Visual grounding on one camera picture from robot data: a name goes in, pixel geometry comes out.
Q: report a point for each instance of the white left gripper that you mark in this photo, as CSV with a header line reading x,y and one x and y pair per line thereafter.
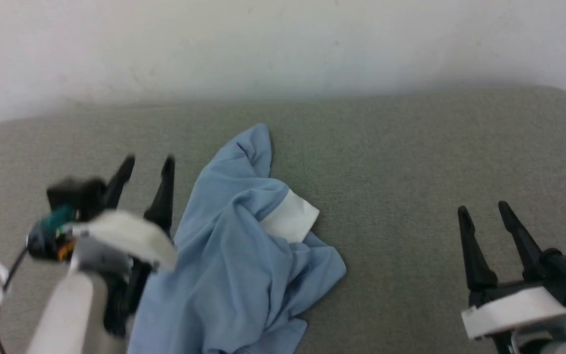
x,y
126,236

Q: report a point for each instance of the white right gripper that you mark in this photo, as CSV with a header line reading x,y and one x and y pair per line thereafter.
x,y
519,307

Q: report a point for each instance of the light blue white shirt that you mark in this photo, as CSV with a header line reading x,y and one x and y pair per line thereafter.
x,y
234,265

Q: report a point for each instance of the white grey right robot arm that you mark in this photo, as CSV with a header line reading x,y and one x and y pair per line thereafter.
x,y
546,345

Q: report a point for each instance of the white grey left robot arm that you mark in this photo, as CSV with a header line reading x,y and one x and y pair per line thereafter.
x,y
69,314

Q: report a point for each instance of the grey fabric sofa seat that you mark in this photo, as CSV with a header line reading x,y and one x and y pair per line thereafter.
x,y
386,172

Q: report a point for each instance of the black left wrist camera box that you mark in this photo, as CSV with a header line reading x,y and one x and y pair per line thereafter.
x,y
80,194

